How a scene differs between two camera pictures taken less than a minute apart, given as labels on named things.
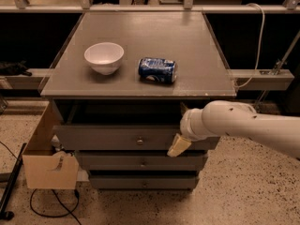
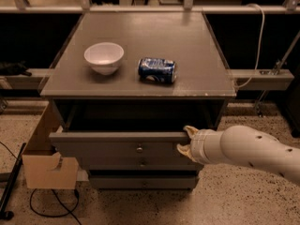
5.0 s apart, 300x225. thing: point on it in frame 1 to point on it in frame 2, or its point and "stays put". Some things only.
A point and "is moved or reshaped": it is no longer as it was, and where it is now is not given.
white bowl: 104,57 stays put
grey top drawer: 125,138 is moved or reshaped
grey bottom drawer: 143,181 stays put
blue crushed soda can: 157,69 stays put
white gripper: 187,125 to 198,146
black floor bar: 9,189 stays put
